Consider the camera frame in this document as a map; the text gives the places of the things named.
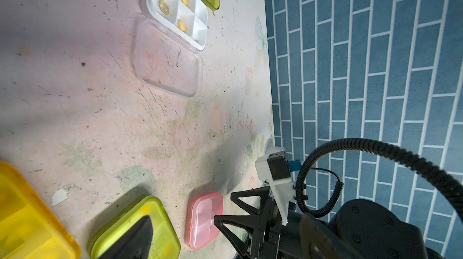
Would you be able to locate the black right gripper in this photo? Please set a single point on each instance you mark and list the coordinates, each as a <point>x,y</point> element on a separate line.
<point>261,234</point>

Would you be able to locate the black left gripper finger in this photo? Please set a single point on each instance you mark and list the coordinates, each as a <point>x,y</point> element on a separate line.
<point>133,244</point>

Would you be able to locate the pink pillbox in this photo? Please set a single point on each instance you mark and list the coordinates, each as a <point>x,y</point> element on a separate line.
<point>200,227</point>

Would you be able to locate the orange pillbox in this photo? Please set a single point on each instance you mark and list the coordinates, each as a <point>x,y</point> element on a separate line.
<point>29,230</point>

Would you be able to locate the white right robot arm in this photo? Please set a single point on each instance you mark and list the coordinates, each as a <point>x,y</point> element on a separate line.
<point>361,229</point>

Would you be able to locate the clear pillbox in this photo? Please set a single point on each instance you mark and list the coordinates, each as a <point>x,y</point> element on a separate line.
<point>168,46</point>

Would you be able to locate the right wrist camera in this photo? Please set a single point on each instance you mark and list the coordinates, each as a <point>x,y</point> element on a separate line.
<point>273,169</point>

